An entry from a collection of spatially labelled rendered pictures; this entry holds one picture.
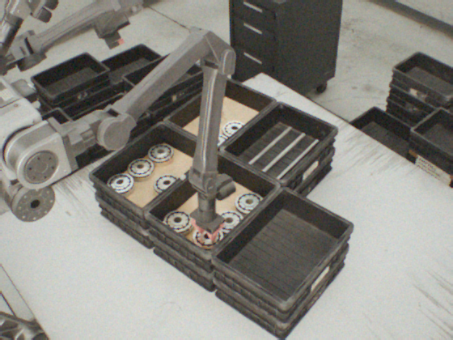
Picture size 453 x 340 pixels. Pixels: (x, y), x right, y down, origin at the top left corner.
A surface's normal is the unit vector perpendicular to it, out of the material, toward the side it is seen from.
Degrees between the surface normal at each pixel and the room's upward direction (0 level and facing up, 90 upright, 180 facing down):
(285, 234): 0
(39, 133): 0
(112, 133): 78
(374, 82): 0
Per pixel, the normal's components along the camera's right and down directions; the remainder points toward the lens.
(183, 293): -0.03, -0.72
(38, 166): 0.66, 0.51
